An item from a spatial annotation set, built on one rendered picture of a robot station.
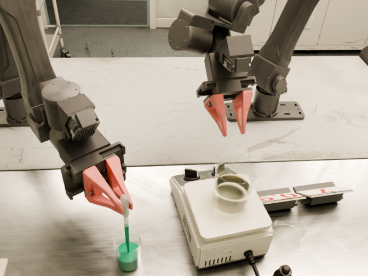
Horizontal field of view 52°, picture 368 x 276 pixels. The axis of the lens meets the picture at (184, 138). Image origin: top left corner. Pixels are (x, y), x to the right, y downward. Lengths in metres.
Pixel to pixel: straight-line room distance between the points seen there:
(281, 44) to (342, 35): 2.54
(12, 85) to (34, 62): 0.22
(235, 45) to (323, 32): 2.71
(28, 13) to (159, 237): 0.43
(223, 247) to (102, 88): 0.61
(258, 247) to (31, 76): 0.47
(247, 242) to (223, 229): 0.05
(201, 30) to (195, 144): 0.29
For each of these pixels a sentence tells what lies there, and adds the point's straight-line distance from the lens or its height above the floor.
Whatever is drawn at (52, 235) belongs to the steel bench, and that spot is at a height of 0.90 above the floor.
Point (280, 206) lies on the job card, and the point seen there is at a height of 0.91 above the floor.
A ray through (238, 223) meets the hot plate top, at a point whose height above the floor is 0.99.
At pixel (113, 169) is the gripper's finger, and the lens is 0.57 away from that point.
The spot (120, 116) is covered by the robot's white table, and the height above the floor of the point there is 0.90.
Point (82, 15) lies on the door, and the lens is 3.61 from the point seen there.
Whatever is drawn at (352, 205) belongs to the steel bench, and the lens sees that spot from 0.83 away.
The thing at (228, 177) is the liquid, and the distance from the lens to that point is 0.63.
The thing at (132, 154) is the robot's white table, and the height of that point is 0.90.
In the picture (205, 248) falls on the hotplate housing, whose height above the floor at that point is 0.97.
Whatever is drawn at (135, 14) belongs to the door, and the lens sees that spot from 3.57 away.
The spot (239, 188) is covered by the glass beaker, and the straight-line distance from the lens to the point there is 0.57.
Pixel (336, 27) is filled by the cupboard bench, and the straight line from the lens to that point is 3.36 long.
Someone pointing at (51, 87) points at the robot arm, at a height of 1.15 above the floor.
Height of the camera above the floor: 1.47
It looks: 40 degrees down
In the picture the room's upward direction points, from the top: 3 degrees clockwise
